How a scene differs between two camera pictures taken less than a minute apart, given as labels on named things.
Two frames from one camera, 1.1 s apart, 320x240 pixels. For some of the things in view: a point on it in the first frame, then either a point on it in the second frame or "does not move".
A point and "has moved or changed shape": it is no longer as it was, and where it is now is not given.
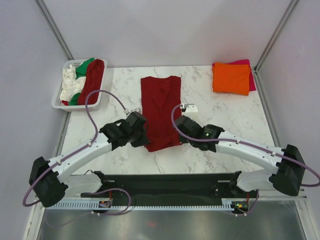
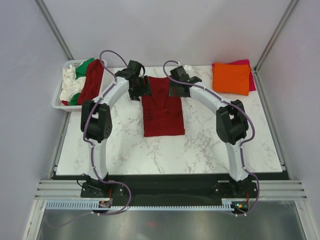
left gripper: x=143 y=141 -> x=145 y=91
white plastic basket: x=99 y=104 does not move
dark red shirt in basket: x=93 y=81 does not move
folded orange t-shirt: x=231 y=78 does not move
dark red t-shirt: x=159 y=98 has moved or changed shape
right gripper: x=182 y=139 -> x=171 y=89
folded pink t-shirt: x=252 y=87 does not move
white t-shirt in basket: x=71 y=86 does not move
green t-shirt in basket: x=80 y=71 does not move
